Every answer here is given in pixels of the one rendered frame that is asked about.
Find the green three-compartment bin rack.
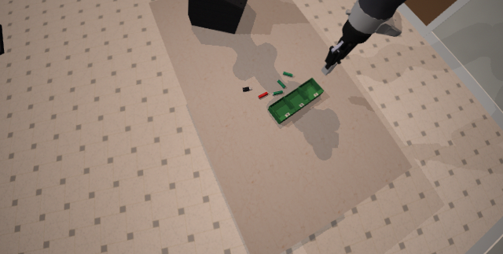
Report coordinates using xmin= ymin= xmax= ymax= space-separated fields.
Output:
xmin=268 ymin=78 xmax=324 ymax=124

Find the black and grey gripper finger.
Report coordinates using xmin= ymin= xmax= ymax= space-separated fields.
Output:
xmin=321 ymin=41 xmax=353 ymax=75
xmin=329 ymin=43 xmax=357 ymax=73

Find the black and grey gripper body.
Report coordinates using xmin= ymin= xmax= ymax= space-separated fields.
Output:
xmin=338 ymin=19 xmax=372 ymax=51

